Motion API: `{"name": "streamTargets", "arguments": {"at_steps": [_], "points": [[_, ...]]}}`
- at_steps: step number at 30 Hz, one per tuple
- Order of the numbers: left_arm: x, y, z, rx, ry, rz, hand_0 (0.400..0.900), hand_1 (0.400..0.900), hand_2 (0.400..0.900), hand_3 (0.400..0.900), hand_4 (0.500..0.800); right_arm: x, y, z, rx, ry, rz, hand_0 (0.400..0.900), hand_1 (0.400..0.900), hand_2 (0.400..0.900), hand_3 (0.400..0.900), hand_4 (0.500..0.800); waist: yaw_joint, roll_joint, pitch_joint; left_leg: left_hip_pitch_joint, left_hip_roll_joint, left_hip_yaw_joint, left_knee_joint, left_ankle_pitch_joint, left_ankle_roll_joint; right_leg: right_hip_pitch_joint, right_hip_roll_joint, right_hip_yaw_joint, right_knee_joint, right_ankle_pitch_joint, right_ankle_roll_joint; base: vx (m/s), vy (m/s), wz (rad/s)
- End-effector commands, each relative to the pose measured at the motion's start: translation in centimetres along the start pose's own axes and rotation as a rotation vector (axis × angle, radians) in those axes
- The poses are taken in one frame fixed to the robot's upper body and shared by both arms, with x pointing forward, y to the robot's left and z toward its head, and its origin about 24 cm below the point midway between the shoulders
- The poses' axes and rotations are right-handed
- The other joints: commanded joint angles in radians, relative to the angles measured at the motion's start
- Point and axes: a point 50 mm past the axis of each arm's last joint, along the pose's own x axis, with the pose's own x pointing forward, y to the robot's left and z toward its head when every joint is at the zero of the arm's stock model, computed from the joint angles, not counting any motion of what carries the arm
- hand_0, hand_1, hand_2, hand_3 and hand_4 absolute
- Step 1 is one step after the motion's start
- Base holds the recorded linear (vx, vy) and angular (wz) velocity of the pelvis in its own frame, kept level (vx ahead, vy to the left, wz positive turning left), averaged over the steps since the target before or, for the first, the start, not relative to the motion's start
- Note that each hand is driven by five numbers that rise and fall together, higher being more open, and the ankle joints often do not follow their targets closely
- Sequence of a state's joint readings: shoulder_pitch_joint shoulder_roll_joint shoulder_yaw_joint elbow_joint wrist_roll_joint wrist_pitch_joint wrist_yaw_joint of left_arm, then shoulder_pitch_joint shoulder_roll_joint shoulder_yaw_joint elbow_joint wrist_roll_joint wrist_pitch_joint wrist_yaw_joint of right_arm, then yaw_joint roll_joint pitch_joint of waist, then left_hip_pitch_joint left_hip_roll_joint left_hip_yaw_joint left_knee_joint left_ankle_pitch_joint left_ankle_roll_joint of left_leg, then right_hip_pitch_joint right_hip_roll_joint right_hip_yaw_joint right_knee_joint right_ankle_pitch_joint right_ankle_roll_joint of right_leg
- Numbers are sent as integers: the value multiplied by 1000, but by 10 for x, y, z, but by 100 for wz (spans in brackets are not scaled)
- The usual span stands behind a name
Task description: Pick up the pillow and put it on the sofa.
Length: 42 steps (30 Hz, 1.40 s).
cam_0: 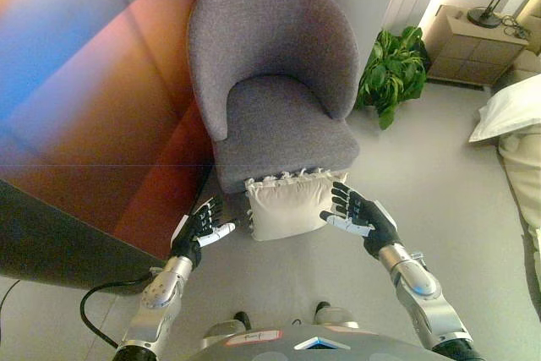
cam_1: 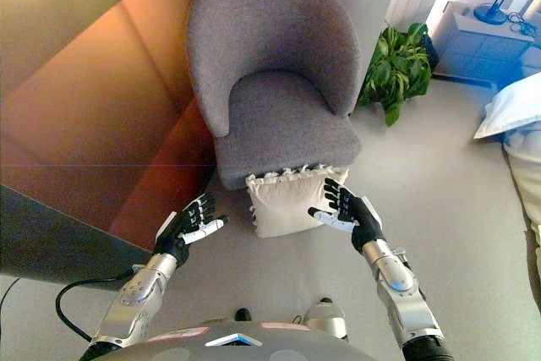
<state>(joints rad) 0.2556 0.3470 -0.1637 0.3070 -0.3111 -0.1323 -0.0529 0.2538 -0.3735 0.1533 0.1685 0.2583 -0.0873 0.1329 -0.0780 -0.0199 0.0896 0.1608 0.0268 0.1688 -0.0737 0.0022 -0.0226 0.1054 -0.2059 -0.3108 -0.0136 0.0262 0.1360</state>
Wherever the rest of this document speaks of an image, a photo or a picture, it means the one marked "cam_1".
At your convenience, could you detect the black cable on nightstand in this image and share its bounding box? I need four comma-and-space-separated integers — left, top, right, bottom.
505, 9, 537, 37

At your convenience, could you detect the white tasselled pillow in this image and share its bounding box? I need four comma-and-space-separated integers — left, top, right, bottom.
244, 164, 351, 238

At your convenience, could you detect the grey robot torso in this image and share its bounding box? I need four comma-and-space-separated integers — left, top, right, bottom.
105, 320, 384, 361

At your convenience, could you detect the bed with white duvet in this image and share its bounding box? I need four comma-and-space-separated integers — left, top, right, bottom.
501, 126, 541, 361

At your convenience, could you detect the silver right robot leg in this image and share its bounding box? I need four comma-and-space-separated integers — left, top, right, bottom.
302, 296, 350, 342

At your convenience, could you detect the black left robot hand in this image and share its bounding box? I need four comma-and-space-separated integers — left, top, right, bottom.
152, 192, 230, 261

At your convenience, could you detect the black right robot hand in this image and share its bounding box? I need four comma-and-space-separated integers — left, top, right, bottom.
307, 178, 386, 253

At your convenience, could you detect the white nightstand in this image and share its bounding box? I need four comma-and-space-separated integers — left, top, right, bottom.
432, 0, 537, 92

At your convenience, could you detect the green potted plant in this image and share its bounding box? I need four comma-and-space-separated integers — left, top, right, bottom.
357, 21, 434, 128

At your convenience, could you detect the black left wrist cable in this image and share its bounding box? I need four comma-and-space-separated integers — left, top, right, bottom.
55, 267, 141, 343

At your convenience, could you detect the dark grey desk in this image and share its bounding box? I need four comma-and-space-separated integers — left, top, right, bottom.
0, 182, 156, 295

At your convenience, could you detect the white bed pillow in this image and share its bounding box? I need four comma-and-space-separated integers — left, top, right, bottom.
473, 70, 541, 140

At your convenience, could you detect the grey fabric armchair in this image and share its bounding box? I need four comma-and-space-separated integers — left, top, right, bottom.
185, 0, 363, 191

